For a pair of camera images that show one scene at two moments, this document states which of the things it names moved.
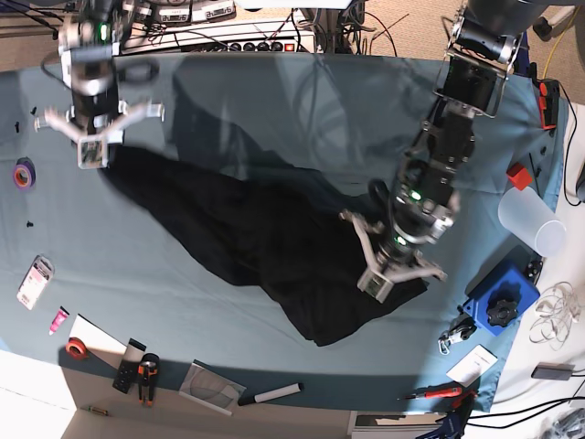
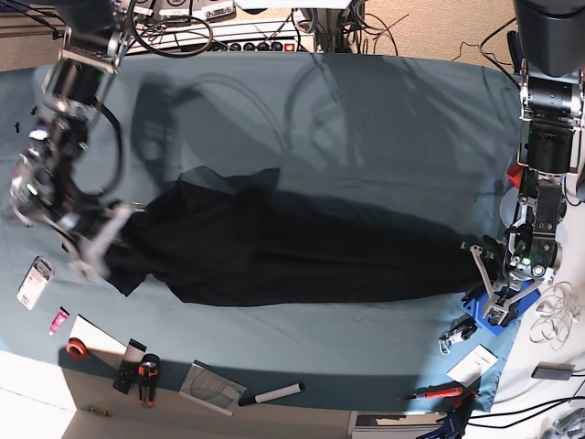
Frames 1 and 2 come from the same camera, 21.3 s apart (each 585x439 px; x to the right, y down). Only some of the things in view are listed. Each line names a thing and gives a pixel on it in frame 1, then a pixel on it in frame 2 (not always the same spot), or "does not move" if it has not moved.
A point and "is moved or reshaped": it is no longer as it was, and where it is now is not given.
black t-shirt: [285, 238] is moved or reshaped
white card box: [473, 366] does not move
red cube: [519, 176] does not move
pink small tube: [58, 320] does not move
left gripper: [91, 121] -> [47, 193]
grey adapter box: [561, 371] does not move
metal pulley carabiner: [462, 328] does not move
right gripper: [398, 257] -> [527, 261]
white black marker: [271, 394] does not move
